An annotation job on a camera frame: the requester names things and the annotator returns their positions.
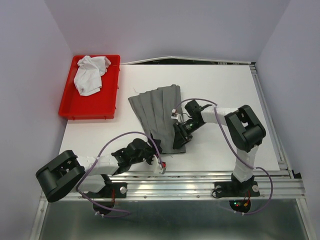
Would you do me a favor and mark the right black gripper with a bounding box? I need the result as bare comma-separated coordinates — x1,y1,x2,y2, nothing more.
172,118,204,149

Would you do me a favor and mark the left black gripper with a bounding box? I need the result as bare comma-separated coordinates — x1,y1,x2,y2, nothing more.
130,137,162,167

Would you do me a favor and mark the grey pleated skirt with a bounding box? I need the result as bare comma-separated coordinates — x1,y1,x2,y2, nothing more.
128,84,186,155

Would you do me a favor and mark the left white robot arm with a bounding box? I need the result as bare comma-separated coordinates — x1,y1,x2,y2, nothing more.
35,138,166,203

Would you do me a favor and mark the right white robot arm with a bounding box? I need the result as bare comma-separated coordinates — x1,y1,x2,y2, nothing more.
171,98,266,199

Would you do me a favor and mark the red plastic tray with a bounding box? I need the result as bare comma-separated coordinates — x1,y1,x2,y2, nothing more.
58,54,121,120

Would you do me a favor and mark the white crumpled skirt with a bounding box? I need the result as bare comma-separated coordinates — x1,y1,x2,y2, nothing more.
73,55,111,97

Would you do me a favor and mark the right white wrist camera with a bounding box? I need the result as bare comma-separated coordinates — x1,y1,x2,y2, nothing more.
170,108,181,123

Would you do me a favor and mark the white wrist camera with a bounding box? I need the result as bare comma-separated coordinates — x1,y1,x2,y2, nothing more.
151,155,167,175
170,108,181,123

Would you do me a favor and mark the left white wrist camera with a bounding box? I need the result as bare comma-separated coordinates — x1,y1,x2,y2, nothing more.
151,155,167,175

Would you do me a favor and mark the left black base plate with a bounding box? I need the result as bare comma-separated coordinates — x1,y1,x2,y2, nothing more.
85,182,128,199

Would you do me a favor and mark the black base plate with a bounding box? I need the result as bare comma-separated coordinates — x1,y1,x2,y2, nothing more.
85,182,128,199
211,181,260,199

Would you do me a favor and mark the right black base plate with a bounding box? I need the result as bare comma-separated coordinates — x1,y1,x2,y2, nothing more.
211,181,260,199

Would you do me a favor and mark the aluminium frame rail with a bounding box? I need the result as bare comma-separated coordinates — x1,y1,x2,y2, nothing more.
110,170,306,201

